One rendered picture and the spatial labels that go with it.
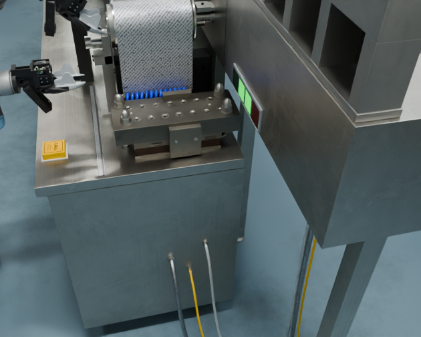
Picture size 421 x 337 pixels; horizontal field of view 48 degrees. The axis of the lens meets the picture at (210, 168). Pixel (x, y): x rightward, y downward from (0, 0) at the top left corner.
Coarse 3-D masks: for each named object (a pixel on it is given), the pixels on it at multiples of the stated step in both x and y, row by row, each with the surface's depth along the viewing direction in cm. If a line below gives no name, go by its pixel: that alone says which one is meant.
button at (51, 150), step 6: (48, 144) 151; (54, 144) 152; (60, 144) 152; (42, 150) 149; (48, 150) 149; (54, 150) 149; (60, 150) 149; (48, 156) 148; (54, 156) 149; (60, 156) 150
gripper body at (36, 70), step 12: (36, 60) 145; (48, 60) 146; (12, 72) 140; (24, 72) 141; (36, 72) 143; (48, 72) 141; (12, 84) 141; (24, 84) 144; (36, 84) 143; (48, 84) 145
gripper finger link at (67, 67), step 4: (64, 64) 148; (68, 64) 148; (64, 68) 148; (68, 68) 149; (56, 72) 148; (60, 72) 149; (72, 72) 150; (56, 76) 149; (60, 76) 150; (72, 76) 150; (76, 76) 150; (80, 76) 150; (84, 76) 151
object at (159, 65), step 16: (128, 48) 146; (144, 48) 147; (160, 48) 148; (176, 48) 150; (128, 64) 149; (144, 64) 151; (160, 64) 152; (176, 64) 153; (128, 80) 153; (144, 80) 154; (160, 80) 156; (176, 80) 157
